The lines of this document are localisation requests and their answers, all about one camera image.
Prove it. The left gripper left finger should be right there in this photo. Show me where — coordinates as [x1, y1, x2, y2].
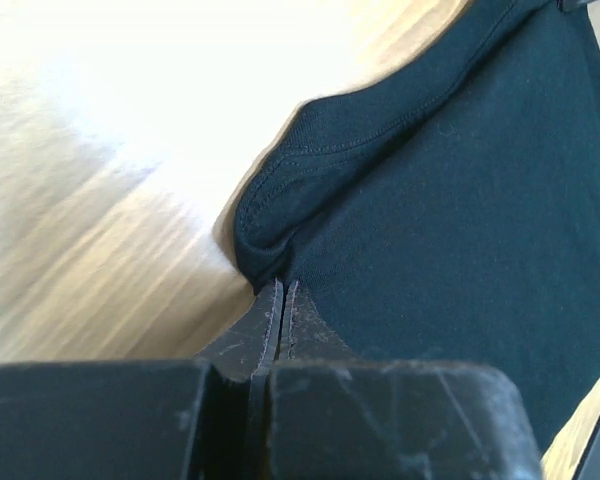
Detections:
[0, 282, 285, 479]

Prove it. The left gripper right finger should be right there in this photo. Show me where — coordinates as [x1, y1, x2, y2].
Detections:
[266, 284, 543, 479]

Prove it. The black t-shirt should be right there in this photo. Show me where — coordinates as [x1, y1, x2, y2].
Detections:
[233, 1, 600, 449]

